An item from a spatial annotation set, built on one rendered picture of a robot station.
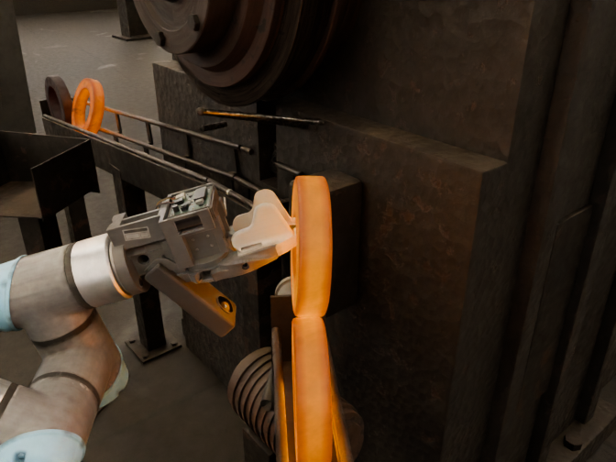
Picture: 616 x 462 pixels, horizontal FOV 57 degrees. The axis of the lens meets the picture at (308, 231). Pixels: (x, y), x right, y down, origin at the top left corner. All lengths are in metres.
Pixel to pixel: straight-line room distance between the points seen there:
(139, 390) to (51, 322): 1.09
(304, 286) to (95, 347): 0.26
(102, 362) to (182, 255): 0.17
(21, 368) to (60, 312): 1.29
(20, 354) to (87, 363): 1.34
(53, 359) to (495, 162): 0.59
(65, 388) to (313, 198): 0.31
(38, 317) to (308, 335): 0.29
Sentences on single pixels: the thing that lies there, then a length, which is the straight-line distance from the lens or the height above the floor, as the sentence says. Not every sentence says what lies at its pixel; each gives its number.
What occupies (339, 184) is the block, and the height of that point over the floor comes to 0.80.
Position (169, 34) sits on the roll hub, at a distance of 0.98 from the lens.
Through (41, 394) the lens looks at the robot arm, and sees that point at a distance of 0.63.
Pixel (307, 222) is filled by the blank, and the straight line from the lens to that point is 0.56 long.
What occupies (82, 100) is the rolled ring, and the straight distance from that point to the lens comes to 1.97.
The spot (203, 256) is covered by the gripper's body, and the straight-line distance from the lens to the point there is 0.61.
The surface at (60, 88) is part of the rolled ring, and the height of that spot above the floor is 0.72.
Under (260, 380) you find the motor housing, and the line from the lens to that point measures 0.93.
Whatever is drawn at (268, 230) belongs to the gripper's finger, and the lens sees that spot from 0.60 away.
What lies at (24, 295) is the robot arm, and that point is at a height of 0.81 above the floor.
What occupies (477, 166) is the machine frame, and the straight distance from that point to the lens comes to 0.79.
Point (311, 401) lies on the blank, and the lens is 0.55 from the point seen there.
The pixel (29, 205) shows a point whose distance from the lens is 1.44.
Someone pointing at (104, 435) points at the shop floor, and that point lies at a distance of 1.65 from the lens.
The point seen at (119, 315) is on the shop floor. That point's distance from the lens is 2.06.
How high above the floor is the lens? 1.14
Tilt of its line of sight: 27 degrees down
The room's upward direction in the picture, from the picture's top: straight up
